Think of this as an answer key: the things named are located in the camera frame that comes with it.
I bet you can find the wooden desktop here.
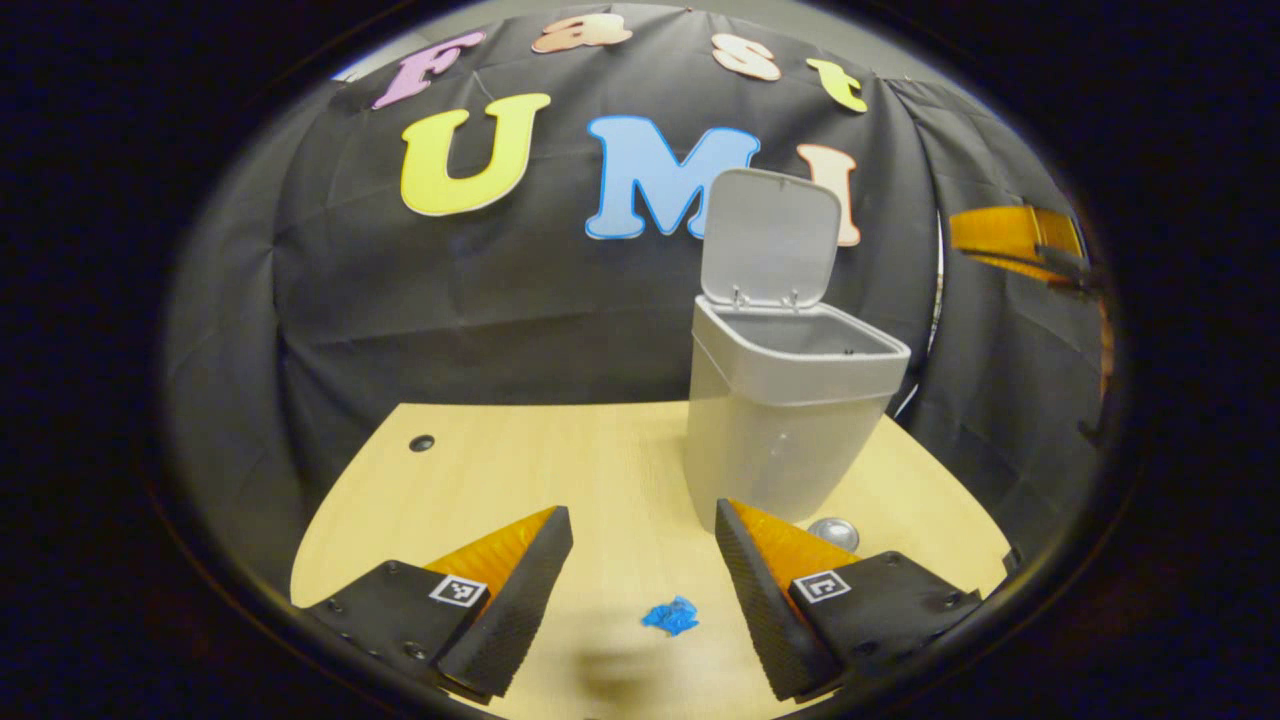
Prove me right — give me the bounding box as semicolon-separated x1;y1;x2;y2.
290;402;1013;720

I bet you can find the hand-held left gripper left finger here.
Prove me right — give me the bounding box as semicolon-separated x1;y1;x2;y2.
300;505;576;704

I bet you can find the blue paper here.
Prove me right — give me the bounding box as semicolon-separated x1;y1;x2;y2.
641;596;701;637

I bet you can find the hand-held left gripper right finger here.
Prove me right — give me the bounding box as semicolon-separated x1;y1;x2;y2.
714;498;986;701

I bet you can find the silver pop can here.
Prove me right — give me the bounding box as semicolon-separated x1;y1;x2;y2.
808;517;861;554

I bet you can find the white desktop garbage bin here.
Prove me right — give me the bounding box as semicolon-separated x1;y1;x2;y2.
684;168;912;531

